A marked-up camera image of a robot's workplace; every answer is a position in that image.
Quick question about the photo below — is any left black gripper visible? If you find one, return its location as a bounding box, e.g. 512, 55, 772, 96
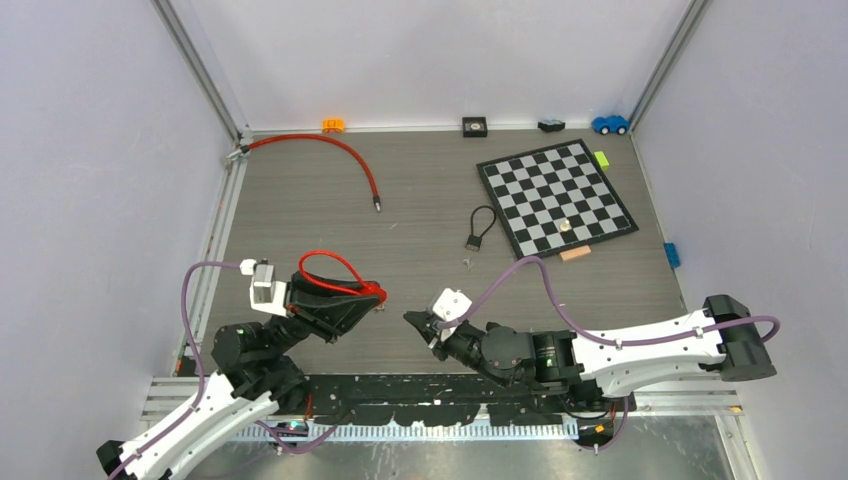
267, 268, 382, 358

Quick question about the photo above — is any red cable padlock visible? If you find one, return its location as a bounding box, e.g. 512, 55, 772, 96
298, 250, 388, 307

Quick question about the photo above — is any black cable padlock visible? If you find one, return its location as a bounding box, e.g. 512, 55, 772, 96
465, 205, 498, 252

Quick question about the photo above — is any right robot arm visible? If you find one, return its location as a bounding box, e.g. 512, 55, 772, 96
403, 289, 777, 411

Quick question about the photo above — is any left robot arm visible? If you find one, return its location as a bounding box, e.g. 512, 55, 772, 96
96, 262, 387, 479

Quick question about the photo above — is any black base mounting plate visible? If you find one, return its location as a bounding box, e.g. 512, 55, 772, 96
275, 374, 613, 427

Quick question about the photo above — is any tan wooden block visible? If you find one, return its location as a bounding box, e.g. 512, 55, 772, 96
559, 245, 592, 262

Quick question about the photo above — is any black white chessboard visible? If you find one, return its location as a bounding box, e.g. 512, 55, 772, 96
476, 139, 639, 259

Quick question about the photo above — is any orange toy block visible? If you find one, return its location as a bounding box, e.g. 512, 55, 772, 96
322, 117, 346, 133

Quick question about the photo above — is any small black box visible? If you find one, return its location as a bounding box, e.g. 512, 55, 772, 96
462, 117, 488, 138

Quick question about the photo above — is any small black toy car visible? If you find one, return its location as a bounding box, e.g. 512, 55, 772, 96
537, 119, 566, 133

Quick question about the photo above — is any lime green block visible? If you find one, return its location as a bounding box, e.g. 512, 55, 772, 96
593, 151, 610, 171

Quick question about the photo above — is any blue toy brick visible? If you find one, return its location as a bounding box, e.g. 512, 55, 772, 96
663, 242, 682, 270

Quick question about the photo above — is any blue toy car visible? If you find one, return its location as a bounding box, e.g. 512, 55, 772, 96
591, 115, 630, 135

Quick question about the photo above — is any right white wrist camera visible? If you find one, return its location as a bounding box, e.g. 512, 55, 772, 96
427, 288, 472, 322

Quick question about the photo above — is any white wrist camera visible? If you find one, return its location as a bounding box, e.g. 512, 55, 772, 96
427, 288, 472, 322
239, 259, 288, 317

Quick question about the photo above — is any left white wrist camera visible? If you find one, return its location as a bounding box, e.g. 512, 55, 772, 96
239, 259, 288, 317

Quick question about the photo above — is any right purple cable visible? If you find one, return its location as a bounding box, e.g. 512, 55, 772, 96
440, 255, 782, 454

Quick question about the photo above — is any purple cable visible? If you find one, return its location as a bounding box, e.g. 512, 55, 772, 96
105, 259, 346, 480
440, 255, 782, 454

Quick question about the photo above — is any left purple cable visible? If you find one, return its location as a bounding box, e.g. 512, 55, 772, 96
105, 259, 346, 480

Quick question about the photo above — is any red hose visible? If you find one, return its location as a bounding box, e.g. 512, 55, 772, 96
225, 133, 384, 213

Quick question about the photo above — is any aluminium front rail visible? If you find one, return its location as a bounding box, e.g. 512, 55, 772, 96
140, 370, 745, 444

